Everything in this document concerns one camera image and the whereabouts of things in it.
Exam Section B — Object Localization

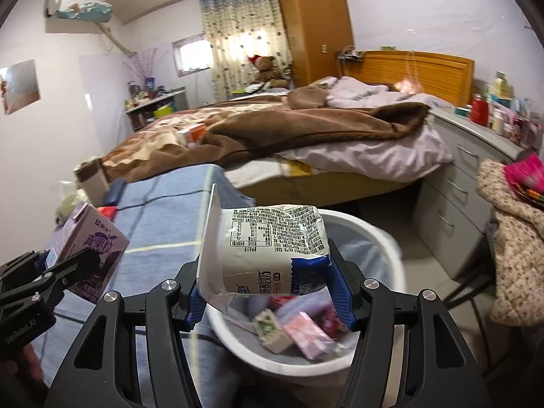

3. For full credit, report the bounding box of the wall poster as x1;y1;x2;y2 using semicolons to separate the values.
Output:
0;59;42;116

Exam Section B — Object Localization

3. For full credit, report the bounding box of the row of toiletry bottles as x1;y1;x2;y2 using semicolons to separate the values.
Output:
487;71;544;145

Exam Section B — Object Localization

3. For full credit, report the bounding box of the decorative branch bundle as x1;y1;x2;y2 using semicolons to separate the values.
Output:
123;47;160;86

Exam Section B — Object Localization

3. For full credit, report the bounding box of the brown cream patterned blanket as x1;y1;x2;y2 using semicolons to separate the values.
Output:
100;93;290;183

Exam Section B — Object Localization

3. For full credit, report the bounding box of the white lined waste bin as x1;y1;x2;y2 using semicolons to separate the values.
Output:
206;209;406;377

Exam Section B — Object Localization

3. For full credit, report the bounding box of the brown teddy bear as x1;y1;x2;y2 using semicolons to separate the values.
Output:
248;54;292;89

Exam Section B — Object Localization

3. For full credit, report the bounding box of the grey drawer dresser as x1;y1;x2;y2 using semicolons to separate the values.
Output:
410;106;532;281

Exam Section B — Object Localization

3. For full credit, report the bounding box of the white plastic bag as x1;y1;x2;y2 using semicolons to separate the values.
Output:
54;193;88;227

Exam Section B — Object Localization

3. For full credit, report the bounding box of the floral quilted cloth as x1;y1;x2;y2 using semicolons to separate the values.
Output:
476;159;544;326

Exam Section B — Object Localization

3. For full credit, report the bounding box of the pink red carton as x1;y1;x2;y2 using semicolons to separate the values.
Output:
284;311;341;360

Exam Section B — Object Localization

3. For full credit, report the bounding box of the pale pink quilt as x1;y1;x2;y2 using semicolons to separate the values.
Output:
274;75;453;179

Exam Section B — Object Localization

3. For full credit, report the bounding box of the wooden bed headboard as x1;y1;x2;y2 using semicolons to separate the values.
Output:
338;50;474;109

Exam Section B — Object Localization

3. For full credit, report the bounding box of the red bottle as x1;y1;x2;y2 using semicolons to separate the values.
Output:
470;95;489;127

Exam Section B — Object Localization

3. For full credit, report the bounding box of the cluttered white desk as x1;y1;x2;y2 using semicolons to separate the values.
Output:
124;88;189;132

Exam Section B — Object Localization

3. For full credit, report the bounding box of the white air conditioner pipe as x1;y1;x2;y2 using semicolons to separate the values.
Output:
96;23;139;58

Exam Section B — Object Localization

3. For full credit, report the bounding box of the blue striped table cloth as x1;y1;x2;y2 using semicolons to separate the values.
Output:
32;164;256;408

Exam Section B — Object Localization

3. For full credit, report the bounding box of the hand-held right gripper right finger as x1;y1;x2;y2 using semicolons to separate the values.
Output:
327;242;483;408

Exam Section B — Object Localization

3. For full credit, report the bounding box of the small beige green carton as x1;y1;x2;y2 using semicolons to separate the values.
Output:
254;309;295;354

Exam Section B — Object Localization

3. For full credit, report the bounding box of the covered wall air conditioner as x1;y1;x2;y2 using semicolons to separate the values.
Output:
45;0;115;21

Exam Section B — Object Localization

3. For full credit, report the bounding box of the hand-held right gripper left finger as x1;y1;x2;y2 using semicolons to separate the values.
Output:
45;259;209;408

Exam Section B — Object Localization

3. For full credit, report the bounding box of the patterned window curtain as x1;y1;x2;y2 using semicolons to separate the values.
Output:
199;0;294;103

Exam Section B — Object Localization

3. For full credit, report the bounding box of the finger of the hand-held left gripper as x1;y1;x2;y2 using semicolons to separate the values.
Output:
0;246;101;307
0;252;54;282

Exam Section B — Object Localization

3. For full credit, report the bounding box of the wooden bed base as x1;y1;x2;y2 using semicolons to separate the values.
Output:
225;155;426;209

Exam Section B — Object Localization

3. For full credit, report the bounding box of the wooden wardrobe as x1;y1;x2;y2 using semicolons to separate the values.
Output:
276;0;355;88

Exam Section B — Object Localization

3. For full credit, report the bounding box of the bright pink cloth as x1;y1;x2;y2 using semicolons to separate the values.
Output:
504;153;544;211

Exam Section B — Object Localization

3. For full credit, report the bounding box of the small window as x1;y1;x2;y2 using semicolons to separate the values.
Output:
172;34;213;78

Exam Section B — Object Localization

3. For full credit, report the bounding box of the plain brown fleece blanket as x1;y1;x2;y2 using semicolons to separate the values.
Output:
204;85;430;166

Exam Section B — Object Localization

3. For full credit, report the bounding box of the purple drink carton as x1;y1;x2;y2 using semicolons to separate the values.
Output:
46;203;131;304

